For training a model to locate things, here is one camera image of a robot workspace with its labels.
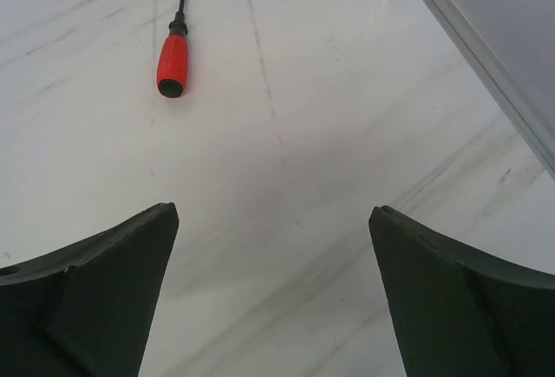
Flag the aluminium frame rail right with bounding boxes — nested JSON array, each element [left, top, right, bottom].
[[423, 0, 554, 172]]

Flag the red black screwdriver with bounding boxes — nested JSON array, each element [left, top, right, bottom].
[[156, 0, 189, 98]]

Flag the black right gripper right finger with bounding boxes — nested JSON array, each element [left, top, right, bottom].
[[369, 206, 554, 376]]

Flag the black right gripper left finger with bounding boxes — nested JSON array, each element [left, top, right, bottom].
[[1, 203, 178, 376]]

